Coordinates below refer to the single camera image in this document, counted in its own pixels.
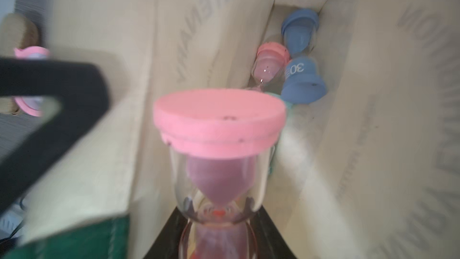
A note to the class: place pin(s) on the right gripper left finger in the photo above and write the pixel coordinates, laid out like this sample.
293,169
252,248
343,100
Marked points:
166,245

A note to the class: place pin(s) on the cream canvas tote bag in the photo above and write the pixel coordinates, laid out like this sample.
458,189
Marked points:
370,171

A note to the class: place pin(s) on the pink hourglass front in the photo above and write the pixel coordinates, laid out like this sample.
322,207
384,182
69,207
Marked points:
221,142

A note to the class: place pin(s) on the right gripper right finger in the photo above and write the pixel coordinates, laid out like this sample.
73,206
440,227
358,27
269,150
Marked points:
270,243

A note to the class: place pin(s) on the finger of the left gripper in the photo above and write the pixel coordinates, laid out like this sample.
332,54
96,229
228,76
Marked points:
83,94

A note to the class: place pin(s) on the dark blue hourglass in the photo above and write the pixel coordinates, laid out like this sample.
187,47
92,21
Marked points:
302,84

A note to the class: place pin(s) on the pink hourglass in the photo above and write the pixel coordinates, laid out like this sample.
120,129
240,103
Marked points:
221,142
270,59

